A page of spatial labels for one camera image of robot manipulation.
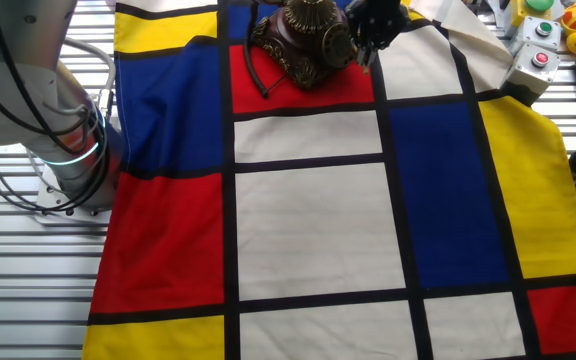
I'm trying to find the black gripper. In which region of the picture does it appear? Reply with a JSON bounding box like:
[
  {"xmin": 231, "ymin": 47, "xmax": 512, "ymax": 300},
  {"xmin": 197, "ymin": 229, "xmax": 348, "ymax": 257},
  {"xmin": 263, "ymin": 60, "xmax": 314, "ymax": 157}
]
[{"xmin": 345, "ymin": 0, "xmax": 412, "ymax": 70}]

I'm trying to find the antique brown brass rotary phone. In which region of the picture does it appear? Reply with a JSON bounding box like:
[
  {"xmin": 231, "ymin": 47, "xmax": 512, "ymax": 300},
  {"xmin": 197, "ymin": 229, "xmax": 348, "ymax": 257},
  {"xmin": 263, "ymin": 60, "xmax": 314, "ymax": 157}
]
[{"xmin": 251, "ymin": 0, "xmax": 359, "ymax": 91}]

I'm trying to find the grey box red button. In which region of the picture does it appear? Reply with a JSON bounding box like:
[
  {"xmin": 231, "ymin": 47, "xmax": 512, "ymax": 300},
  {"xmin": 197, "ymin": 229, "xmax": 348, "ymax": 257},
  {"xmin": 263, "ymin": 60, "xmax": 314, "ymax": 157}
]
[{"xmin": 500, "ymin": 42, "xmax": 562, "ymax": 107}]

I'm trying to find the yellow box green button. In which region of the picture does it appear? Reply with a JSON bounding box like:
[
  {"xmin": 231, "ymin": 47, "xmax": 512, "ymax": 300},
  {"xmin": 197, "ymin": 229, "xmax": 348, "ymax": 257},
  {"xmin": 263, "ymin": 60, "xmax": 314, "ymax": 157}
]
[{"xmin": 507, "ymin": 0, "xmax": 555, "ymax": 29}]

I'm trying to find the Mondrian pattern tablecloth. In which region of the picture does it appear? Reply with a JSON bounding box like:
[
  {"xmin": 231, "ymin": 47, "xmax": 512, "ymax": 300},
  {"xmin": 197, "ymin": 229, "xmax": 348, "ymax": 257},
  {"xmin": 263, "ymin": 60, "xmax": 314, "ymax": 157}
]
[{"xmin": 81, "ymin": 0, "xmax": 576, "ymax": 360}]

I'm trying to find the grey box green button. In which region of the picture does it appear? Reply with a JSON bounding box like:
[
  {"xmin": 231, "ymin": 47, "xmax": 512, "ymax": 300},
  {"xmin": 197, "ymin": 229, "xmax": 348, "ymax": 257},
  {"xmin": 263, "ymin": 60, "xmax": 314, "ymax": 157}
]
[{"xmin": 517, "ymin": 15, "xmax": 563, "ymax": 51}]

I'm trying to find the brown coiled phone cord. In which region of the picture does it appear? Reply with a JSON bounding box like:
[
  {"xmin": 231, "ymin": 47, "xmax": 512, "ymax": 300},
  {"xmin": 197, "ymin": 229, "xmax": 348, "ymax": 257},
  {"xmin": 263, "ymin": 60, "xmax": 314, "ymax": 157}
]
[{"xmin": 244, "ymin": 0, "xmax": 289, "ymax": 99}]

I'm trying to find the thick grey robot cable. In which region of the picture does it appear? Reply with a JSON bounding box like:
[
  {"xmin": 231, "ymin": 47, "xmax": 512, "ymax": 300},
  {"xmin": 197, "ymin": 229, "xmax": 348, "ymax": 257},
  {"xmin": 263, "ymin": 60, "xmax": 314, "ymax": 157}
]
[{"xmin": 62, "ymin": 37, "xmax": 119, "ymax": 124}]

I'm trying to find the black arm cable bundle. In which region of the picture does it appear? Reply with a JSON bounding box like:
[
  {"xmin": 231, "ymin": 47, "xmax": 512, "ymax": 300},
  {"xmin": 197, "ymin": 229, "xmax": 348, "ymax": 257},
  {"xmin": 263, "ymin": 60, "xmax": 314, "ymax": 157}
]
[{"xmin": 0, "ymin": 0, "xmax": 112, "ymax": 214}]

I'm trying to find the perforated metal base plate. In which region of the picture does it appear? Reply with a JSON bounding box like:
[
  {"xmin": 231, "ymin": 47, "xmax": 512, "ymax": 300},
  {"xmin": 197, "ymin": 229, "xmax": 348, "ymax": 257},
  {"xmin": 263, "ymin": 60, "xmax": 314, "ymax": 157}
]
[{"xmin": 34, "ymin": 164, "xmax": 114, "ymax": 226}]

